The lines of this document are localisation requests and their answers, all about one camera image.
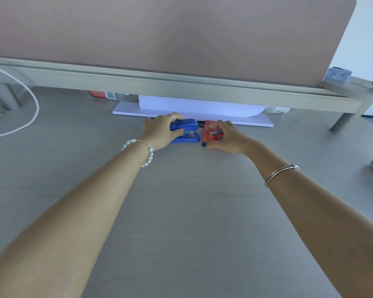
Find person's right hand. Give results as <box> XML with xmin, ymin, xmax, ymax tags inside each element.
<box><xmin>202</xmin><ymin>120</ymin><xmax>256</xmax><ymax>156</ymax></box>

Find person's left hand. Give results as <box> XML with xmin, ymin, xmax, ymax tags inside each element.
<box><xmin>139</xmin><ymin>113</ymin><xmax>187</xmax><ymax>150</ymax></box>

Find red staple box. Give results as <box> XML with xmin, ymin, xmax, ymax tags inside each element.
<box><xmin>202</xmin><ymin>120</ymin><xmax>225</xmax><ymax>143</ymax></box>

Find blue stapler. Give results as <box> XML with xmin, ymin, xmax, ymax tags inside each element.
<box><xmin>169</xmin><ymin>119</ymin><xmax>201</xmax><ymax>144</ymax></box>

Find person's left forearm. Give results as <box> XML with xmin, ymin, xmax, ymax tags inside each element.
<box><xmin>0</xmin><ymin>140</ymin><xmax>153</xmax><ymax>298</ymax></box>

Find person's right forearm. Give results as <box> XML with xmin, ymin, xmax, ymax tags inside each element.
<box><xmin>246</xmin><ymin>143</ymin><xmax>373</xmax><ymax>298</ymax></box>

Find white paper sheet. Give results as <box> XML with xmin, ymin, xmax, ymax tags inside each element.
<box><xmin>138</xmin><ymin>95</ymin><xmax>267</xmax><ymax>118</ymax></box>

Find white flat board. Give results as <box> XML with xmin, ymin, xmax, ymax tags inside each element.
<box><xmin>112</xmin><ymin>101</ymin><xmax>274</xmax><ymax>128</ymax></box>

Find silver bangle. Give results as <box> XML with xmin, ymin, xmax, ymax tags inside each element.
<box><xmin>264</xmin><ymin>164</ymin><xmax>300</xmax><ymax>188</ymax></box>

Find red and white bottle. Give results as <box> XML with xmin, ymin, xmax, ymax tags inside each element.
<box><xmin>89</xmin><ymin>91</ymin><xmax>130</xmax><ymax>101</ymax></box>

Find light blue clip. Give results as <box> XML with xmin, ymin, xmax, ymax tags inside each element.
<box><xmin>325</xmin><ymin>67</ymin><xmax>352</xmax><ymax>82</ymax></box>

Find white pearl bracelet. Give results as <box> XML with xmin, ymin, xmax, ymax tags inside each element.
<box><xmin>122</xmin><ymin>138</ymin><xmax>154</xmax><ymax>168</ymax></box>

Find white cable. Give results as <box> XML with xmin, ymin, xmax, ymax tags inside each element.
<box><xmin>0</xmin><ymin>63</ymin><xmax>40</xmax><ymax>141</ymax></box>

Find grey metal rail leg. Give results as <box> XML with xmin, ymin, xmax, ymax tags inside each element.
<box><xmin>0</xmin><ymin>80</ymin><xmax>23</xmax><ymax>111</ymax></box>

